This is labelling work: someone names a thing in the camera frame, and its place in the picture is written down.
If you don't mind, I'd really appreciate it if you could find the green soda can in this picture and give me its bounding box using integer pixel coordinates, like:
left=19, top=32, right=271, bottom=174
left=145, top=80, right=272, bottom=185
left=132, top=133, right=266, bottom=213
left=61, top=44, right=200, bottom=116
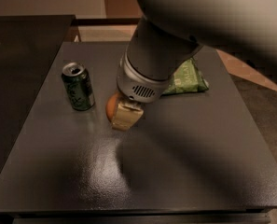
left=62, top=62, right=95, bottom=111

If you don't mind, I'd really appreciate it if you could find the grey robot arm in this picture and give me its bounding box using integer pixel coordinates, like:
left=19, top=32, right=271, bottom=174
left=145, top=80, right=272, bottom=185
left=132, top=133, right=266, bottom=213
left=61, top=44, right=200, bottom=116
left=106, top=0, right=277, bottom=131

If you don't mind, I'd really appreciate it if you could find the orange fruit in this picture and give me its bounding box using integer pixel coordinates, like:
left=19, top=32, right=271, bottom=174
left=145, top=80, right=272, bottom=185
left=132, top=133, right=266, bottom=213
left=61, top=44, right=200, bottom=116
left=105, top=92, right=121, bottom=121

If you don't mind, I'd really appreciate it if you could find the green kettle chips bag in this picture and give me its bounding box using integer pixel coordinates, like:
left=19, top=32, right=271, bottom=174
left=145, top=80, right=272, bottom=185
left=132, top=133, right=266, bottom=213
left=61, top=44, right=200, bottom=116
left=163, top=58, right=209, bottom=95

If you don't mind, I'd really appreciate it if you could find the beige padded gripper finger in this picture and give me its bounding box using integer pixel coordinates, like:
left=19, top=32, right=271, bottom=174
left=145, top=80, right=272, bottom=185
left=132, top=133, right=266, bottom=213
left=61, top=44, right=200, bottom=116
left=111, top=98, right=144, bottom=131

